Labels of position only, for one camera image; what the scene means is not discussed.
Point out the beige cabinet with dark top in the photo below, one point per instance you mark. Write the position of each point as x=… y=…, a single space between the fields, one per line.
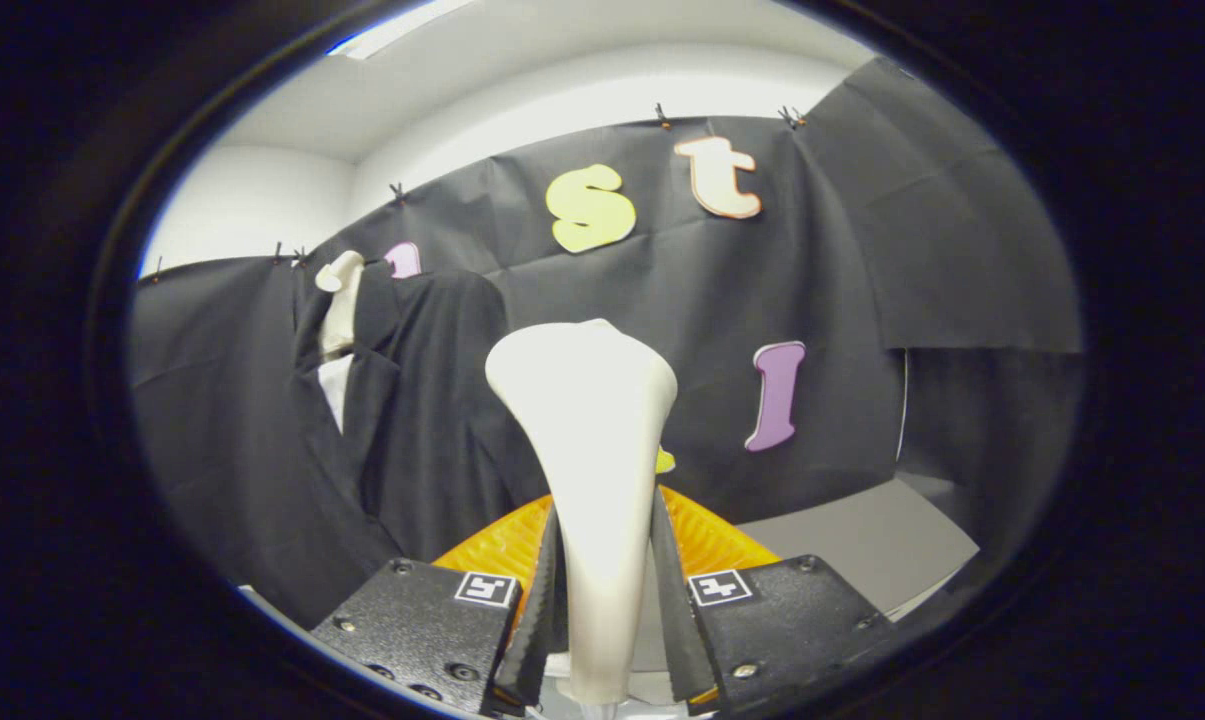
x=862 y=540

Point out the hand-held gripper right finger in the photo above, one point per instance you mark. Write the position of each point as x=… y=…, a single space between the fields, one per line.
x=677 y=620

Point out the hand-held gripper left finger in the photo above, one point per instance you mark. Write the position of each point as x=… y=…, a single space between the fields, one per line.
x=537 y=620

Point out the black backdrop cloth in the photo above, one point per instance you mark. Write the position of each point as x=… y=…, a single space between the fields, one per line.
x=762 y=300

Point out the black suit jacket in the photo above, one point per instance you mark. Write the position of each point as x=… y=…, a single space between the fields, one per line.
x=432 y=400

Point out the white garment steamer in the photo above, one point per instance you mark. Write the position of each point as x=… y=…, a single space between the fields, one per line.
x=592 y=450

